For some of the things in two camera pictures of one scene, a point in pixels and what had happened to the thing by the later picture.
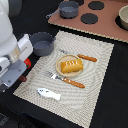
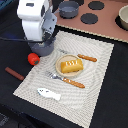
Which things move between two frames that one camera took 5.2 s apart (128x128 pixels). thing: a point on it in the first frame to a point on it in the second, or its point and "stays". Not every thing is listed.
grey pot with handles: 43,43 stays
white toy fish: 46,93 stays
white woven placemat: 69,80 stays
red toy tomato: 27,62 to 33,58
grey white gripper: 12,68 to 40,29
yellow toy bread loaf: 73,65 stays
